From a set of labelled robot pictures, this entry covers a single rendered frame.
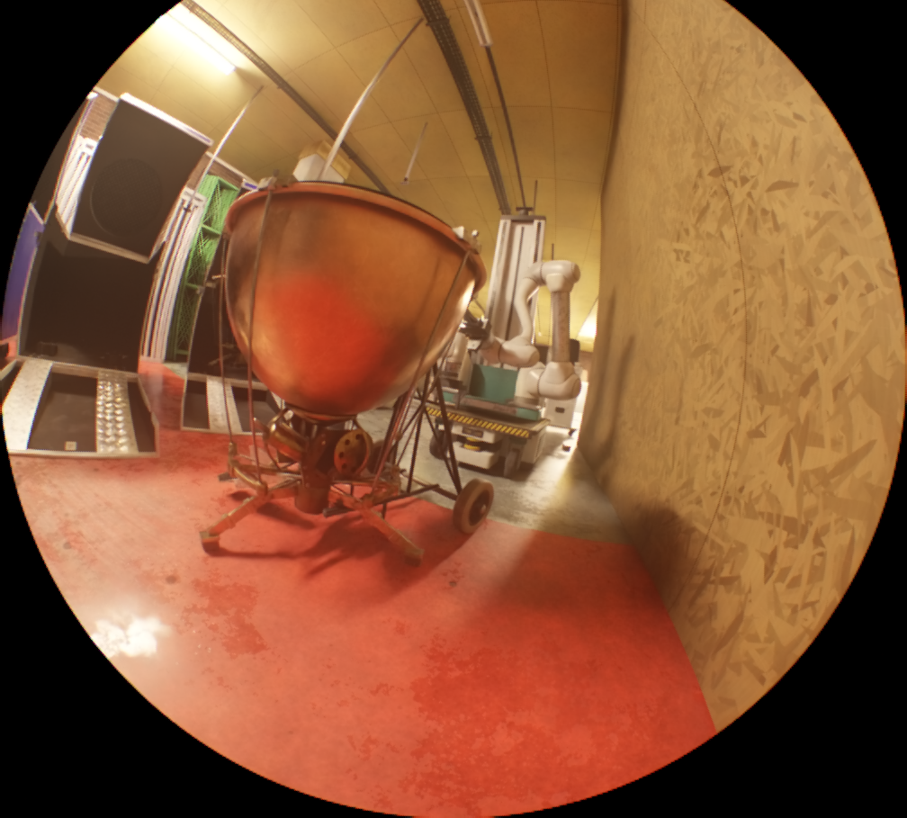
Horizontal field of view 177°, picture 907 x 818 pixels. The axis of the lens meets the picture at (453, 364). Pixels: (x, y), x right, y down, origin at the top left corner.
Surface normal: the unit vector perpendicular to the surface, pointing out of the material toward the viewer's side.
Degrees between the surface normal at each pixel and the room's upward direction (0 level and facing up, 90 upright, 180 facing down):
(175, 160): 138
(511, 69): 180
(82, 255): 90
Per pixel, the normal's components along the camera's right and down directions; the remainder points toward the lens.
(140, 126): 0.47, 0.84
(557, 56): -0.18, 0.98
